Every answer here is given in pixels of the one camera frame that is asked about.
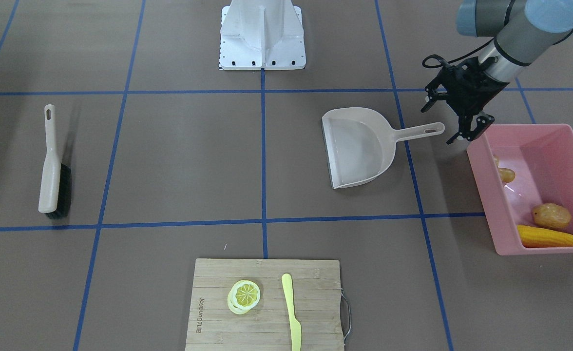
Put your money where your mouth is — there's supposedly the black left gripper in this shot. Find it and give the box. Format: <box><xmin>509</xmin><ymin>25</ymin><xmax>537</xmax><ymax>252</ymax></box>
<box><xmin>420</xmin><ymin>58</ymin><xmax>509</xmax><ymax>145</ymax></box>

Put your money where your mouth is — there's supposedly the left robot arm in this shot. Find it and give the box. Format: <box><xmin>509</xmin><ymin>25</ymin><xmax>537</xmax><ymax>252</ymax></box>
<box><xmin>421</xmin><ymin>0</ymin><xmax>573</xmax><ymax>144</ymax></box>

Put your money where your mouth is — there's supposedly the beige plastic dustpan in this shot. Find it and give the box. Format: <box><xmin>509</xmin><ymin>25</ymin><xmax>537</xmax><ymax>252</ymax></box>
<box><xmin>321</xmin><ymin>107</ymin><xmax>445</xmax><ymax>189</ymax></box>

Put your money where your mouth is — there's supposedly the bamboo cutting board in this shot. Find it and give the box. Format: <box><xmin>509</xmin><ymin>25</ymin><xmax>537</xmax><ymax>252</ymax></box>
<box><xmin>185</xmin><ymin>258</ymin><xmax>346</xmax><ymax>351</ymax></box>

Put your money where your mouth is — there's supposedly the yellow plastic knife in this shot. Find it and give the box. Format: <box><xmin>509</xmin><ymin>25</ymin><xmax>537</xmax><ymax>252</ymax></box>
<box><xmin>281</xmin><ymin>273</ymin><xmax>302</xmax><ymax>351</ymax></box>

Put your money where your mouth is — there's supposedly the pink plastic bin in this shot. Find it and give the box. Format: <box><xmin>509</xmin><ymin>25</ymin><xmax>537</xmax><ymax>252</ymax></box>
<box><xmin>466</xmin><ymin>124</ymin><xmax>573</xmax><ymax>255</ymax></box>

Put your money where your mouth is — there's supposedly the brown toy potato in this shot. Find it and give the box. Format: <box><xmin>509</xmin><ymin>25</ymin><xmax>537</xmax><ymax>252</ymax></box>
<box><xmin>532</xmin><ymin>203</ymin><xmax>572</xmax><ymax>231</ymax></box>

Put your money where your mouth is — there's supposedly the beige hand brush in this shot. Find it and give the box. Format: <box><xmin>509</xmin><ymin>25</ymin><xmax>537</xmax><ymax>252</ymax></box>
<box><xmin>38</xmin><ymin>104</ymin><xmax>72</xmax><ymax>220</ymax></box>

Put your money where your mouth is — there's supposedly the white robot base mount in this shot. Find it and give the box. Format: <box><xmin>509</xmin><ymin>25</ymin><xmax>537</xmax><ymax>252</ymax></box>
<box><xmin>218</xmin><ymin>0</ymin><xmax>306</xmax><ymax>71</ymax></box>

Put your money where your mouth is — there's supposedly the yellow toy lemon slice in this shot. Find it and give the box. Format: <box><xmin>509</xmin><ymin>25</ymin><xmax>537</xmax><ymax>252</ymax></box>
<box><xmin>227</xmin><ymin>280</ymin><xmax>261</xmax><ymax>315</ymax></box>

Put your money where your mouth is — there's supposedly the yellow toy corn cob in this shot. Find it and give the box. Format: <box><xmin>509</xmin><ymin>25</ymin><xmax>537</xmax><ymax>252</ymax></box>
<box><xmin>516</xmin><ymin>225</ymin><xmax>573</xmax><ymax>248</ymax></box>

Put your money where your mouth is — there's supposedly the tan toy ginger root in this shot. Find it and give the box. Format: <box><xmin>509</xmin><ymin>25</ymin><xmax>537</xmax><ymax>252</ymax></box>
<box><xmin>493</xmin><ymin>155</ymin><xmax>516</xmax><ymax>184</ymax></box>

